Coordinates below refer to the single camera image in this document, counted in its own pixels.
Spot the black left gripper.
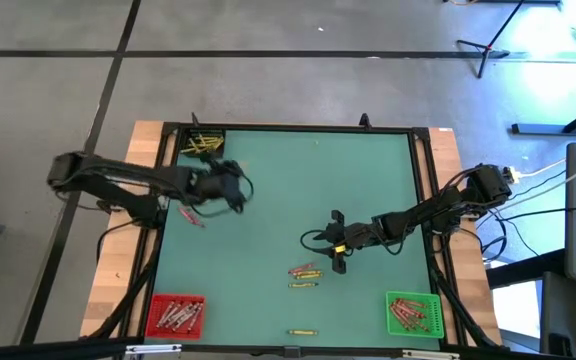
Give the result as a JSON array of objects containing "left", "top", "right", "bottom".
[{"left": 187, "top": 158, "right": 249, "bottom": 215}]

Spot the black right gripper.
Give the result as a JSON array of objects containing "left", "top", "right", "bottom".
[{"left": 312, "top": 209, "right": 369, "bottom": 275}]

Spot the red orange crayon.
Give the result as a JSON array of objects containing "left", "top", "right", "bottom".
[{"left": 287, "top": 262, "right": 317, "bottom": 276}]

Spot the white crayon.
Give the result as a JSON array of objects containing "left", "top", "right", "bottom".
[
  {"left": 177, "top": 302, "right": 203, "bottom": 328},
  {"left": 160, "top": 301, "right": 185, "bottom": 329},
  {"left": 166, "top": 302, "right": 193, "bottom": 330},
  {"left": 155, "top": 301, "right": 178, "bottom": 328},
  {"left": 187, "top": 303, "right": 205, "bottom": 334}
]

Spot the black plastic basket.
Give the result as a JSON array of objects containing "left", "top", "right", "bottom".
[{"left": 177, "top": 127, "right": 226, "bottom": 160}]

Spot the green table mat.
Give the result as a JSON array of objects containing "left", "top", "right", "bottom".
[{"left": 153, "top": 129, "right": 442, "bottom": 350}]

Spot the green plastic basket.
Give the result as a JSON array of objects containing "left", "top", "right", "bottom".
[{"left": 385, "top": 291, "right": 445, "bottom": 339}]

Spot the red plastic basket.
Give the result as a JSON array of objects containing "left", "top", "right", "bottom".
[{"left": 145, "top": 293, "right": 207, "bottom": 340}]

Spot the black floor beam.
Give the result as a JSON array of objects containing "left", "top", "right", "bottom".
[{"left": 486, "top": 248, "right": 567, "bottom": 290}]

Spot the black floor stand base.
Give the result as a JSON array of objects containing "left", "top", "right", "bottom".
[{"left": 511, "top": 97, "right": 576, "bottom": 138}]

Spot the grey computer case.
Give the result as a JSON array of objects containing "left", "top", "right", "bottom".
[{"left": 540, "top": 271, "right": 576, "bottom": 360}]

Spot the black tripod stand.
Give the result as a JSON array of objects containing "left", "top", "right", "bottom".
[{"left": 456, "top": 0, "right": 527, "bottom": 80}]

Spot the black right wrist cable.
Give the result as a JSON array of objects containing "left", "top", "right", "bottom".
[{"left": 300, "top": 228, "right": 337, "bottom": 257}]

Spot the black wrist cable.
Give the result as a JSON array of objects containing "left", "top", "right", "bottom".
[
  {"left": 187, "top": 169, "right": 256, "bottom": 219},
  {"left": 300, "top": 228, "right": 337, "bottom": 257}
]

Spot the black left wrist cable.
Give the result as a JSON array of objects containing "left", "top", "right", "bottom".
[{"left": 187, "top": 169, "right": 256, "bottom": 219}]

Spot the black metal rig frame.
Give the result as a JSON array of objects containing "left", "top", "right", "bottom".
[{"left": 81, "top": 112, "right": 502, "bottom": 360}]

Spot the silver frame bracket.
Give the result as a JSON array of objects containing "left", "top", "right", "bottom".
[
  {"left": 401, "top": 349, "right": 462, "bottom": 360},
  {"left": 124, "top": 343, "right": 183, "bottom": 359}
]

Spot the black floor cable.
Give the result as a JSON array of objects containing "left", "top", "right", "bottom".
[{"left": 490, "top": 169, "right": 568, "bottom": 211}]

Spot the white floor cable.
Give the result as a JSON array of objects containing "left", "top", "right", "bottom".
[{"left": 517, "top": 149, "right": 576, "bottom": 179}]

